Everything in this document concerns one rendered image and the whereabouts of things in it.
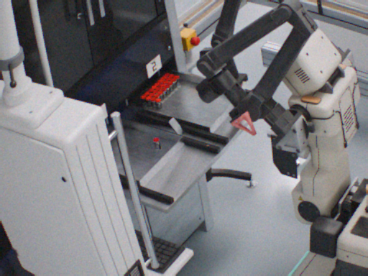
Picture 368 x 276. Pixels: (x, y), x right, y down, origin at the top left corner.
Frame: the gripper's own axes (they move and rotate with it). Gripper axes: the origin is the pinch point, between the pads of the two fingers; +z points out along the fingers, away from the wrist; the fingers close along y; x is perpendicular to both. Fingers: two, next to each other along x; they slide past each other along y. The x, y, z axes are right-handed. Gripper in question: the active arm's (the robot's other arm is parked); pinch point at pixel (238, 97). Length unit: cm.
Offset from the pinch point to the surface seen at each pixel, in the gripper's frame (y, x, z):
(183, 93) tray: 24.0, 2.2, -0.7
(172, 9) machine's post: 26.7, -10.8, -33.1
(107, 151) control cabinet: -29, 91, -47
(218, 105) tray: 7.6, 3.5, 2.0
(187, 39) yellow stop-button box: 29.0, -16.1, -14.9
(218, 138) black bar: -4.0, 22.2, 2.1
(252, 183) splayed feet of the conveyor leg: 44, -44, 85
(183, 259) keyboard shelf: -18, 71, 14
